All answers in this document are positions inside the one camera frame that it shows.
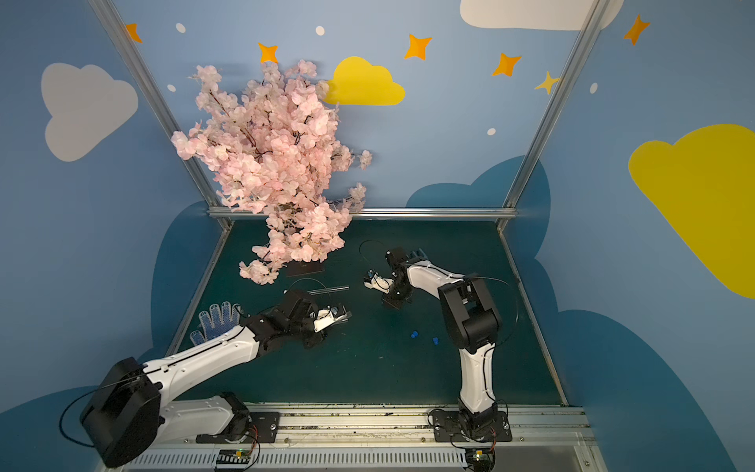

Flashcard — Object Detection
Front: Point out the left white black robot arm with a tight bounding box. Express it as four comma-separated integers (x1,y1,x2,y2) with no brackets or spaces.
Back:
80,289,348,468

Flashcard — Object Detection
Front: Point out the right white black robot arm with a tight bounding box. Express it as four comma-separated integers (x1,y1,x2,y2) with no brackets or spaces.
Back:
377,248,511,442

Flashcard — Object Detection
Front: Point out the small circuit board left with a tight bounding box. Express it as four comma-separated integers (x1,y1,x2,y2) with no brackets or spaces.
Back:
214,450,254,471

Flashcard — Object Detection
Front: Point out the small circuit board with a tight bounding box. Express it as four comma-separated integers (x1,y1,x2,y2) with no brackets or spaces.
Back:
214,450,254,471
464,448,497,472

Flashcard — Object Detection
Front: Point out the pink artificial cherry blossom tree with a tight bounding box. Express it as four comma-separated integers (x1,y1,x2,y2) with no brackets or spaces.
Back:
171,60,373,285

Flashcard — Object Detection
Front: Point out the small circuit board right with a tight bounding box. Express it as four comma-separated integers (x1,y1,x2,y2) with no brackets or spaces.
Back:
464,448,497,472

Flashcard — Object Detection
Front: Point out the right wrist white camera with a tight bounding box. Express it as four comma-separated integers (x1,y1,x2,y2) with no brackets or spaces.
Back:
364,275,393,294

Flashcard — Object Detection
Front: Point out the blue garden fork wooden handle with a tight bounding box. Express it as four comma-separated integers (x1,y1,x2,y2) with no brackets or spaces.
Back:
409,249,428,260

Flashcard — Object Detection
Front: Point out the aluminium frame rail back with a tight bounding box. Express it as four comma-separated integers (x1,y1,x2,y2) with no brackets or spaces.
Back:
208,206,517,220

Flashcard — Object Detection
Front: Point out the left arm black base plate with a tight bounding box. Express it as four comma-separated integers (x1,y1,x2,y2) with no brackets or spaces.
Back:
196,412,280,444

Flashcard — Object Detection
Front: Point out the aluminium front rail bed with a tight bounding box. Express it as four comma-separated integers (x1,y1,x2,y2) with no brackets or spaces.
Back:
120,398,607,471

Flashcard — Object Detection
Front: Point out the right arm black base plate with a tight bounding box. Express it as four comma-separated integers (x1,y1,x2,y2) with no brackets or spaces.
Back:
428,408,512,444

